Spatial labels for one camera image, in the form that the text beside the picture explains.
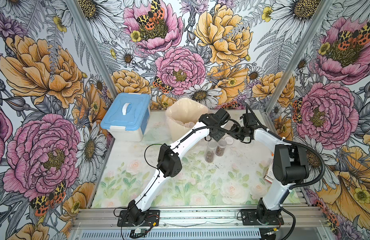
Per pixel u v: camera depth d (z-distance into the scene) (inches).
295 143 19.9
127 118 37.2
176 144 23.4
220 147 35.4
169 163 22.6
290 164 19.6
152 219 29.2
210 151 36.8
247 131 28.6
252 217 29.3
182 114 40.0
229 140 40.2
